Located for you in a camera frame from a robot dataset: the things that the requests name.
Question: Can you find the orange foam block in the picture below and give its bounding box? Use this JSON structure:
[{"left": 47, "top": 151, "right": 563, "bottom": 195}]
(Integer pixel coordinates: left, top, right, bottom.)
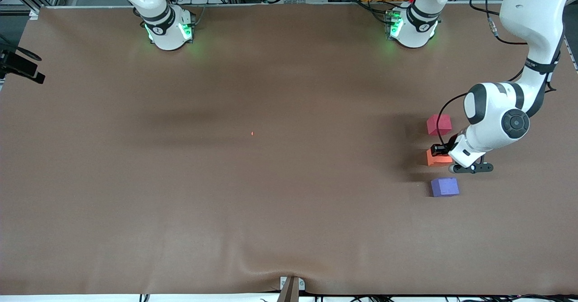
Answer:
[{"left": 425, "top": 149, "right": 453, "bottom": 167}]

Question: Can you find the red foam block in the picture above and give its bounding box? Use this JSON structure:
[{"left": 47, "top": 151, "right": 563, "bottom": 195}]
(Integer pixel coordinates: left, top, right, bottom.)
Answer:
[{"left": 426, "top": 114, "right": 452, "bottom": 136}]

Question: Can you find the purple foam block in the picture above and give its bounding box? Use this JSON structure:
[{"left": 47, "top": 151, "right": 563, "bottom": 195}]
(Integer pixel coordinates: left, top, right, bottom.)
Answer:
[{"left": 430, "top": 177, "right": 460, "bottom": 198}]

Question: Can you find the brown table mat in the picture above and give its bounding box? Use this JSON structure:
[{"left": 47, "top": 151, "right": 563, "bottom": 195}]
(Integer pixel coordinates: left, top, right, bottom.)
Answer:
[{"left": 0, "top": 2, "right": 578, "bottom": 296}]

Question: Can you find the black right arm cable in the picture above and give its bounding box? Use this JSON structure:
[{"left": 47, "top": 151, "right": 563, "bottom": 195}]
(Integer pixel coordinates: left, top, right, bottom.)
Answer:
[{"left": 0, "top": 45, "right": 42, "bottom": 62}]

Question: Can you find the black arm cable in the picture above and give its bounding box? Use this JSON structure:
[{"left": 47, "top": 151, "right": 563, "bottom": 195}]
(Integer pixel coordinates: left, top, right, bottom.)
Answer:
[
  {"left": 0, "top": 45, "right": 42, "bottom": 62},
  {"left": 435, "top": 0, "right": 565, "bottom": 147}
]

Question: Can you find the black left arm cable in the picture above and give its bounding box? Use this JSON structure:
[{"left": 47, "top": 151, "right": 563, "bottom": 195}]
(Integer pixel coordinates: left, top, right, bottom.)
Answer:
[{"left": 435, "top": 0, "right": 565, "bottom": 147}]

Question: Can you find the metal bracket with brown bar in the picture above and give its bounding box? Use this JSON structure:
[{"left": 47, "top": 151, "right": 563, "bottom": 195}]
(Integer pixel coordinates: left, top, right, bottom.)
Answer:
[{"left": 278, "top": 276, "right": 306, "bottom": 302}]

